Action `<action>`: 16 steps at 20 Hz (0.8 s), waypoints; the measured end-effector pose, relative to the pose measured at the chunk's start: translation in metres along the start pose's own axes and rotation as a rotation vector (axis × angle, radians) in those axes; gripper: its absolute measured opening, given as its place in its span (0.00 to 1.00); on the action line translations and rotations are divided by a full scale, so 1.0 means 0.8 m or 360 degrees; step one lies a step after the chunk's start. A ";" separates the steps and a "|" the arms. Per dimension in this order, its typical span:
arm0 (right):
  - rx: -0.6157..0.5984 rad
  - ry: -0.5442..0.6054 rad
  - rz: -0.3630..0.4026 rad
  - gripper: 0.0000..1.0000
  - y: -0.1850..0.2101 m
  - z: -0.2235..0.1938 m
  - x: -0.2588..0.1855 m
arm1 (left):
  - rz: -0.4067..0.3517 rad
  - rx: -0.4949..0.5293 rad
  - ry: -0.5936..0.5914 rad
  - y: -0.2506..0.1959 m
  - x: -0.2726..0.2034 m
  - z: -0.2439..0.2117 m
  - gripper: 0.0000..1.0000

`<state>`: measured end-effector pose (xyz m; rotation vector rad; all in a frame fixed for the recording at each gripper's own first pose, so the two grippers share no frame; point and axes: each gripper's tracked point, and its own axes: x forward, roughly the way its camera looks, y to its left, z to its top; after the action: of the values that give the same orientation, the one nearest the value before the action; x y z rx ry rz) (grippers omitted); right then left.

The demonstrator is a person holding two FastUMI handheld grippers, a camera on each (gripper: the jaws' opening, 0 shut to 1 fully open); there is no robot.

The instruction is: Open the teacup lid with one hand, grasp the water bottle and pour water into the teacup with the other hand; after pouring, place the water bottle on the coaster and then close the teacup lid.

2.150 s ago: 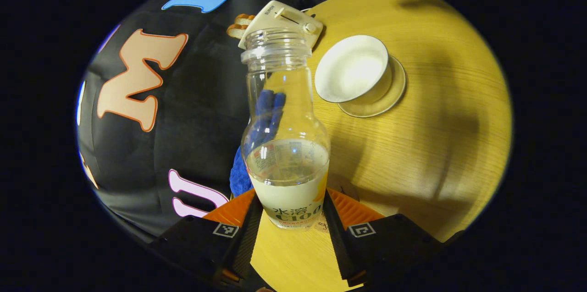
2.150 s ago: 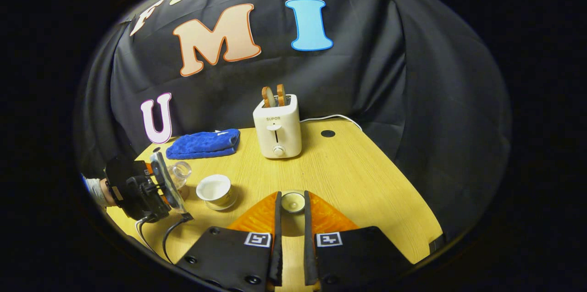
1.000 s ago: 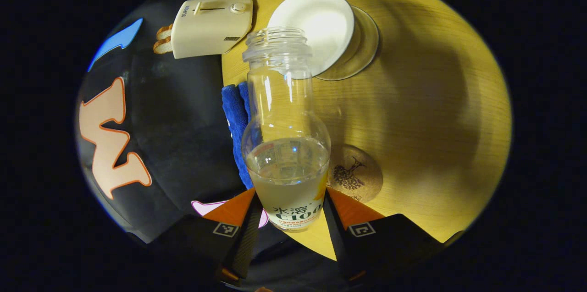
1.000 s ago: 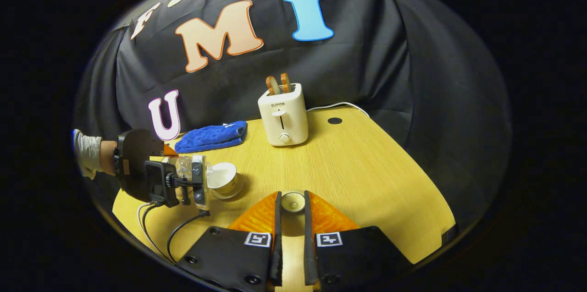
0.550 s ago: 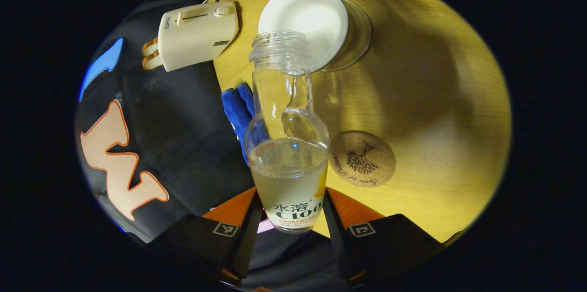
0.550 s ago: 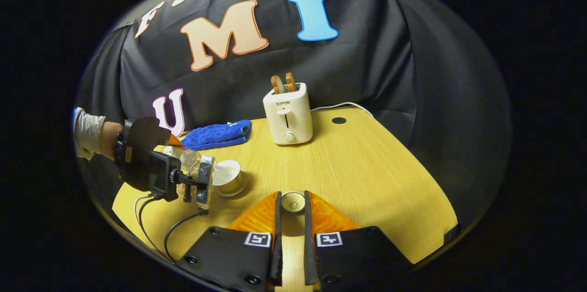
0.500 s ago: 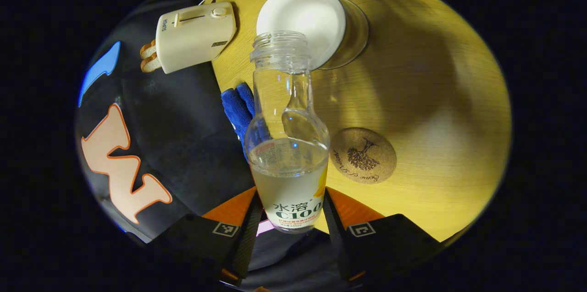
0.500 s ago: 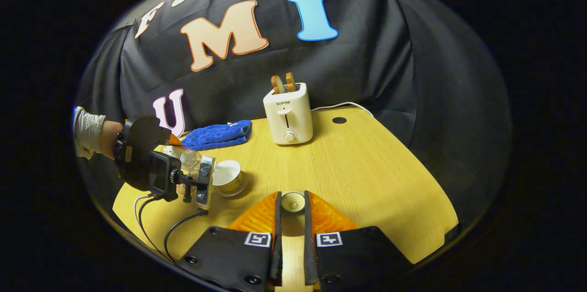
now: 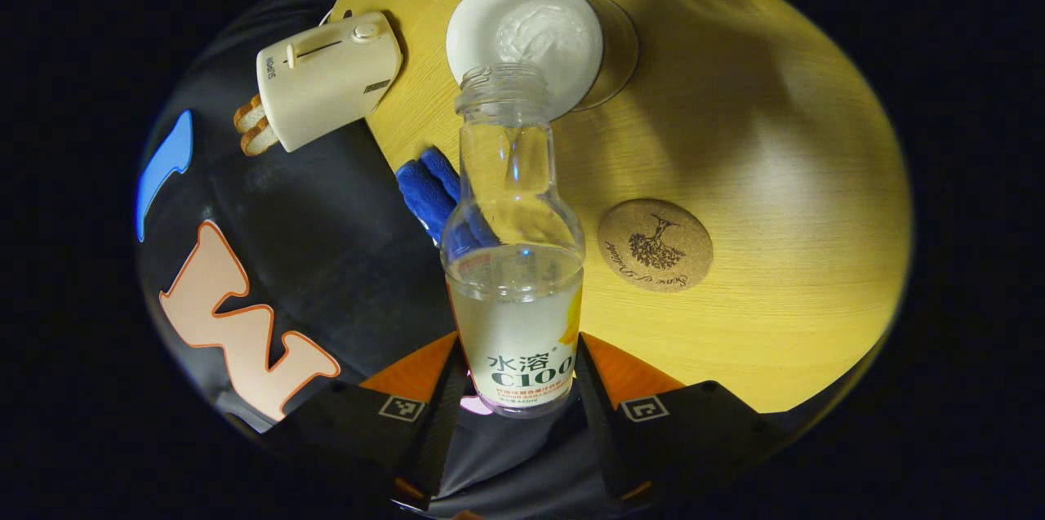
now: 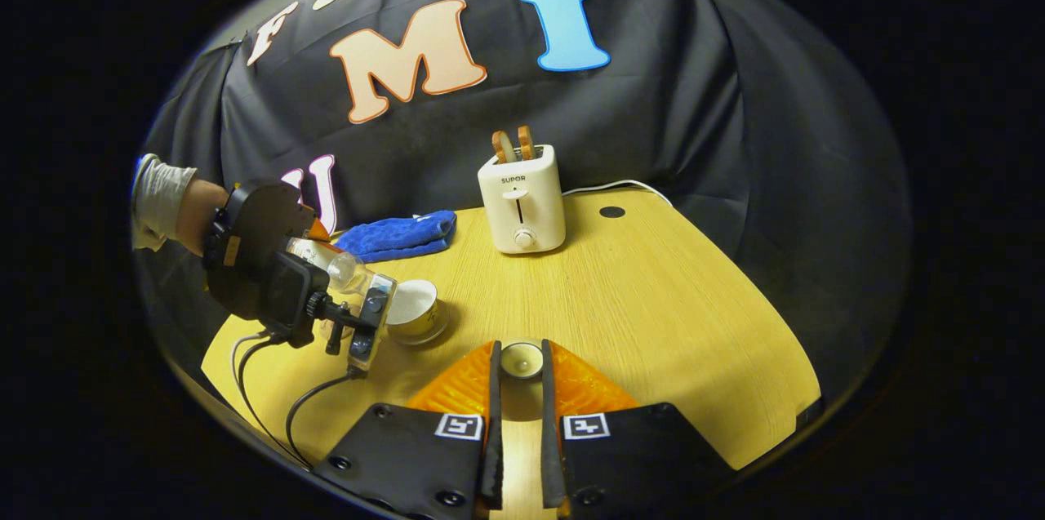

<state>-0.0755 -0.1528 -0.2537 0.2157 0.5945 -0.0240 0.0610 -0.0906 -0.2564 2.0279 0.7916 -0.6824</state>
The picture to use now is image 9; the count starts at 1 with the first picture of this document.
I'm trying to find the round cork coaster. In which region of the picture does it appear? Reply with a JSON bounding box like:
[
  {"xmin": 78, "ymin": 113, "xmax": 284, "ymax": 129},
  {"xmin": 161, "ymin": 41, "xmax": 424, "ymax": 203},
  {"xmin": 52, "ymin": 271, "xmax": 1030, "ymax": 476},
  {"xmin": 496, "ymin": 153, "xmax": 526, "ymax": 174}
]
[{"xmin": 598, "ymin": 198, "xmax": 714, "ymax": 293}]

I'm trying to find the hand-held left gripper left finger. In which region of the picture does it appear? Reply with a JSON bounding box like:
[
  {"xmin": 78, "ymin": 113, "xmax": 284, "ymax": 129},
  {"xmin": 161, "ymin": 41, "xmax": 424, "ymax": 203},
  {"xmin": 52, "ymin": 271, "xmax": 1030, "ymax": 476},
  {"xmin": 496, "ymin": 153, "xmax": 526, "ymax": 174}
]
[{"xmin": 261, "ymin": 331, "xmax": 470, "ymax": 513}]

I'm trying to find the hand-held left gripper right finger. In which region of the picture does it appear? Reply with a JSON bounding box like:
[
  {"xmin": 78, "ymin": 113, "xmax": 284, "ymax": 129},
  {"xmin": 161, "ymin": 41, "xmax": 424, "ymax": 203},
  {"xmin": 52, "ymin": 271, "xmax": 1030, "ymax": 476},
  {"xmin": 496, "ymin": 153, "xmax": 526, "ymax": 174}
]
[{"xmin": 571, "ymin": 332, "xmax": 785, "ymax": 504}]

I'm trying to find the black backdrop cloth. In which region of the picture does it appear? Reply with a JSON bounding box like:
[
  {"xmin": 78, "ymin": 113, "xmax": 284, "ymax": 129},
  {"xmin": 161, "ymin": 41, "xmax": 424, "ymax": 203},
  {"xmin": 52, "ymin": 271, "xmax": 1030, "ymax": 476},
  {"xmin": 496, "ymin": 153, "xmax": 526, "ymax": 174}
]
[{"xmin": 135, "ymin": 0, "xmax": 621, "ymax": 520}]

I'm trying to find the teacup saucer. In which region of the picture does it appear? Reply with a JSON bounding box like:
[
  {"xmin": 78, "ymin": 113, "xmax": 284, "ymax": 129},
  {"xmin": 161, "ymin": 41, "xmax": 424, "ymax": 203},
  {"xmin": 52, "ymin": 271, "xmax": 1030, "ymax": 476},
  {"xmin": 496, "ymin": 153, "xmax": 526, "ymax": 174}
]
[{"xmin": 571, "ymin": 0, "xmax": 639, "ymax": 113}]

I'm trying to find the blue towel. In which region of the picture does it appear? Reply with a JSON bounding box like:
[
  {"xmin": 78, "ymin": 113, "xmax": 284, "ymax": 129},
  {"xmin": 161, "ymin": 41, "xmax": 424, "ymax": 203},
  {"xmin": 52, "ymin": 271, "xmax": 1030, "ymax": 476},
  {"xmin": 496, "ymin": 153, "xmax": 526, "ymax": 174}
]
[{"xmin": 396, "ymin": 146, "xmax": 500, "ymax": 251}]

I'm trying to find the clear plastic water bottle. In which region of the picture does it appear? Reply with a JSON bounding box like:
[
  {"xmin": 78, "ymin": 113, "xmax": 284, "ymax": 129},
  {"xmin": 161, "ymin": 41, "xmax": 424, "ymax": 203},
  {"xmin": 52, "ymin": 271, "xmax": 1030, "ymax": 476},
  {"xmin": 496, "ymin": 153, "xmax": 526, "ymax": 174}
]
[{"xmin": 441, "ymin": 63, "xmax": 586, "ymax": 419}]

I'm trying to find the toast bread slice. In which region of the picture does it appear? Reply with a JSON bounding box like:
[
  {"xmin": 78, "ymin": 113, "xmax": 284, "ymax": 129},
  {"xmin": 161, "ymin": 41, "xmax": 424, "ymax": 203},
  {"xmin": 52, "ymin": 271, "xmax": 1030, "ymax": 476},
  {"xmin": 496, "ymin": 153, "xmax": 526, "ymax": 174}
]
[
  {"xmin": 241, "ymin": 116, "xmax": 281, "ymax": 157},
  {"xmin": 233, "ymin": 94, "xmax": 267, "ymax": 134}
]

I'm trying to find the white teacup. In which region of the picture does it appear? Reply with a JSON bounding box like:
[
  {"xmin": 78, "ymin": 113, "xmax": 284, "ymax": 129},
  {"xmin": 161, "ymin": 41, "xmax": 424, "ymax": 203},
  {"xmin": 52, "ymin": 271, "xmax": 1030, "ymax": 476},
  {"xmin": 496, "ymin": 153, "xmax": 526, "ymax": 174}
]
[{"xmin": 446, "ymin": 0, "xmax": 605, "ymax": 122}]

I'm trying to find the white toaster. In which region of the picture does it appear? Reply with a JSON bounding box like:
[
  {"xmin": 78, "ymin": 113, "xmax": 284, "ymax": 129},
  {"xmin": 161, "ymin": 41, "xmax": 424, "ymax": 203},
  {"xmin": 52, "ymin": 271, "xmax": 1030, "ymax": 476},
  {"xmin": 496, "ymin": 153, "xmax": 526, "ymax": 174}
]
[{"xmin": 256, "ymin": 11, "xmax": 404, "ymax": 153}]

